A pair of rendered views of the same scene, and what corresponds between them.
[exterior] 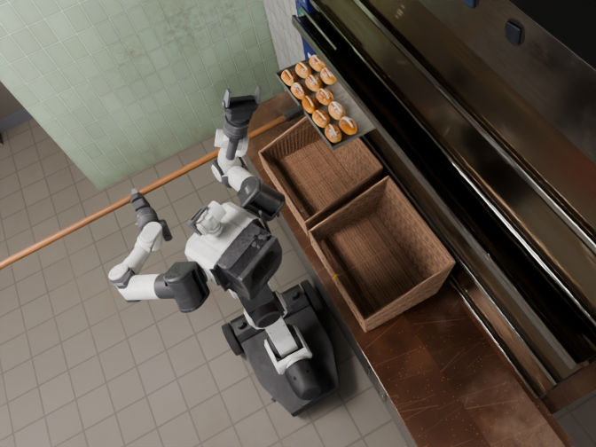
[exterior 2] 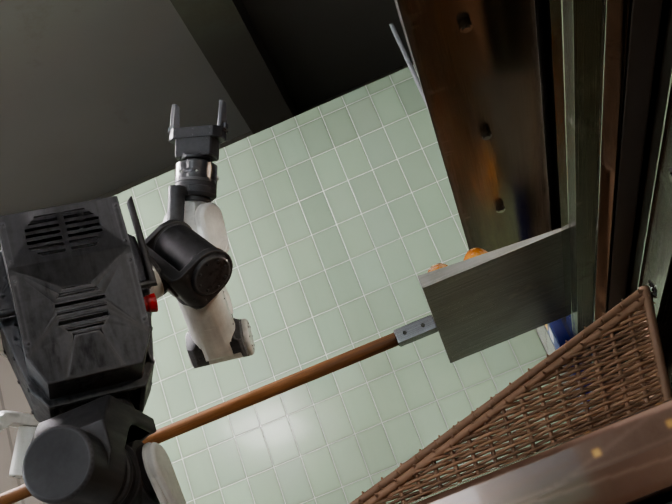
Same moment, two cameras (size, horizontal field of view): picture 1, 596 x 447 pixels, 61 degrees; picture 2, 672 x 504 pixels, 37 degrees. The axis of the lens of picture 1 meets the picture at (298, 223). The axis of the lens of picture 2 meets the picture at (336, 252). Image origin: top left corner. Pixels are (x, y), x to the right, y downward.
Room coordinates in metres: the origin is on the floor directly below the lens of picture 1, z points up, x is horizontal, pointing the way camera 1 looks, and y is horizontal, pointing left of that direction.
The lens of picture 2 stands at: (-0.40, -0.62, 0.52)
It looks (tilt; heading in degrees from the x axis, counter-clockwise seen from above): 24 degrees up; 17
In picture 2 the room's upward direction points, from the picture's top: 21 degrees counter-clockwise
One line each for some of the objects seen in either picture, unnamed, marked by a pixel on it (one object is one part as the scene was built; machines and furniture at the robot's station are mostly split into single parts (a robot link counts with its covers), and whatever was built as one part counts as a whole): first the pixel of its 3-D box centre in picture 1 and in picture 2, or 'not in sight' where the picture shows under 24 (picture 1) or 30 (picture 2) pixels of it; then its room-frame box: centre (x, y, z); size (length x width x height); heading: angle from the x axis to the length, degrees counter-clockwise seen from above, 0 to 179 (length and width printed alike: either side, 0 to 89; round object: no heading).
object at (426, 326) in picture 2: (294, 113); (415, 330); (1.59, -0.13, 1.20); 0.09 x 0.04 x 0.03; 103
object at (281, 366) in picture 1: (287, 348); not in sight; (0.84, 0.25, 0.28); 0.21 x 0.20 x 0.13; 13
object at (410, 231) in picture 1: (377, 252); (522, 491); (1.02, -0.32, 0.72); 0.56 x 0.49 x 0.28; 12
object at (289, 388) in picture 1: (287, 348); not in sight; (0.87, 0.26, 0.19); 0.64 x 0.52 x 0.33; 13
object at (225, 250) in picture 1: (237, 254); (76, 314); (0.93, 0.25, 1.27); 0.34 x 0.30 x 0.36; 128
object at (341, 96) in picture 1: (336, 91); (513, 292); (1.64, -0.35, 1.19); 0.55 x 0.36 x 0.03; 13
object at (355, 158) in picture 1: (318, 167); not in sight; (1.61, -0.20, 0.72); 0.56 x 0.49 x 0.28; 13
